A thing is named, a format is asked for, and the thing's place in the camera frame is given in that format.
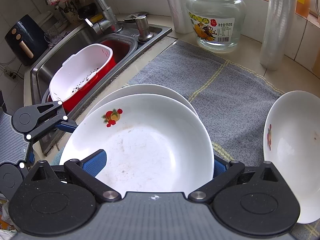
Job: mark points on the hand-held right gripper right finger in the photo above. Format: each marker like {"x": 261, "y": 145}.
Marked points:
{"x": 220, "y": 167}

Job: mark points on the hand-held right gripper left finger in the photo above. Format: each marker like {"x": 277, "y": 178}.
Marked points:
{"x": 93, "y": 163}

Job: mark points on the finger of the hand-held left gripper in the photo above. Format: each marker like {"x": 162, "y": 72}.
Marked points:
{"x": 66, "y": 127}
{"x": 31, "y": 157}

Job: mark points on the stained white fruit-print plate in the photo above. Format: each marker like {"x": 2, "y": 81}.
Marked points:
{"x": 140, "y": 90}

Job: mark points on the white colander basket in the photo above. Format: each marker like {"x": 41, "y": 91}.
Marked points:
{"x": 82, "y": 65}

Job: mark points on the grey and teal checked towel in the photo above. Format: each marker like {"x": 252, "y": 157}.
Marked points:
{"x": 225, "y": 100}

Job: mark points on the white power strip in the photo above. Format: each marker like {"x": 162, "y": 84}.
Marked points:
{"x": 9, "y": 73}

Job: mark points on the stainless steel sink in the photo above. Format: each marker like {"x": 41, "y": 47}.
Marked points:
{"x": 65, "y": 52}

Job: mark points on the black air fryer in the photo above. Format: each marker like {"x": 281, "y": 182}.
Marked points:
{"x": 37, "y": 40}

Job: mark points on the white colander in red basin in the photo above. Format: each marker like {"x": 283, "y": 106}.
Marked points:
{"x": 120, "y": 50}

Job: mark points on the yellow sponge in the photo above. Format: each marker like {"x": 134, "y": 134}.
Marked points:
{"x": 97, "y": 18}

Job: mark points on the metal faucet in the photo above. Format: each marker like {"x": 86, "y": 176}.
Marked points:
{"x": 107, "y": 17}

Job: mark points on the metal soap dispenser pump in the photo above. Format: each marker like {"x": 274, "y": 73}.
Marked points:
{"x": 143, "y": 28}

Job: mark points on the glass jar green lid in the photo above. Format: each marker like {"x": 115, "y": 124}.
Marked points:
{"x": 217, "y": 17}

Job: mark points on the cling film roll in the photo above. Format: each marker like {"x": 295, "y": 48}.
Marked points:
{"x": 280, "y": 25}

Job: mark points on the white plastic bag roll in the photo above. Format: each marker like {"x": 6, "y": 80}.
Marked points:
{"x": 177, "y": 5}

